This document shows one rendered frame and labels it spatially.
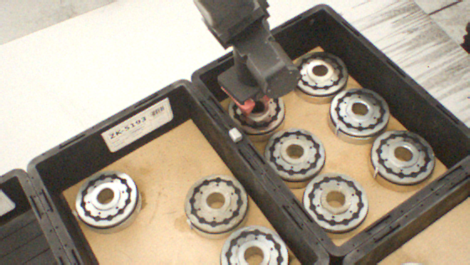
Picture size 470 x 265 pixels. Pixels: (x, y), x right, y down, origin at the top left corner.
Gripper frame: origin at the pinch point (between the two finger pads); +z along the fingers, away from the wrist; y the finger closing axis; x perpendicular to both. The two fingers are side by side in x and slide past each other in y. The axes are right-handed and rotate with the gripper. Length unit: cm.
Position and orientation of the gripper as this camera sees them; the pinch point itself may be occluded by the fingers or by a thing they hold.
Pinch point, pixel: (255, 104)
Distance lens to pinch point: 90.4
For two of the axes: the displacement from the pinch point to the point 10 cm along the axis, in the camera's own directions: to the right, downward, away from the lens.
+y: 7.7, -5.7, 2.8
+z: 0.7, 5.2, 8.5
